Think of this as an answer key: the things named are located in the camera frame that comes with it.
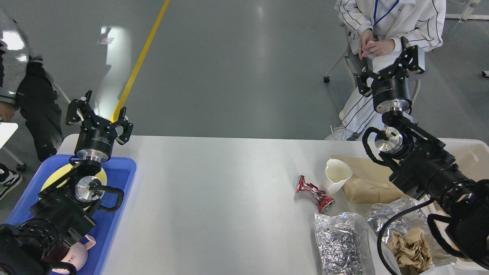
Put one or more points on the silver foil bag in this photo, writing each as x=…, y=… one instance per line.
x=343, y=244
x=380, y=213

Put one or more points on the small pink object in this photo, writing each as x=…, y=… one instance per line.
x=368, y=51

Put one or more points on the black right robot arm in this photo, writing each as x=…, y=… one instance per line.
x=419, y=163

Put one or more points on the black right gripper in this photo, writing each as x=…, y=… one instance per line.
x=393, y=94

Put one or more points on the crushed red soda can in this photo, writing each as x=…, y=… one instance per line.
x=324, y=201

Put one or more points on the pink HOME mug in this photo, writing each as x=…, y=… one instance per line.
x=76, y=255

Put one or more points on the white plastic bin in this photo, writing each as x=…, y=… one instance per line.
x=472, y=158

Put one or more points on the white side table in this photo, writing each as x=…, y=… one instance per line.
x=6, y=131

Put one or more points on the crumpled brown paper ball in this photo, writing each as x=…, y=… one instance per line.
x=411, y=251

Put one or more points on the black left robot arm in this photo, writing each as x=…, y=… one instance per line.
x=64, y=212

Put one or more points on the crumpled silver foil bag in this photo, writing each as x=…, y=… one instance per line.
x=343, y=244

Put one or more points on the white paper cup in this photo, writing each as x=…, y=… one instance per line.
x=336, y=173

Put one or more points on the seated person in white tracksuit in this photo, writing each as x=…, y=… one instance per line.
x=382, y=23

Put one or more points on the grey rolling chair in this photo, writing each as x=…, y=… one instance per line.
x=354, y=67

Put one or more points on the blue plastic tray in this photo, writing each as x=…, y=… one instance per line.
x=120, y=173

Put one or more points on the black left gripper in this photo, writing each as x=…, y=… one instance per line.
x=95, y=144

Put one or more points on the standing person in dark clothes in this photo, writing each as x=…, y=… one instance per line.
x=25, y=87

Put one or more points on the brown paper bag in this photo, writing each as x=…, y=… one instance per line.
x=369, y=183

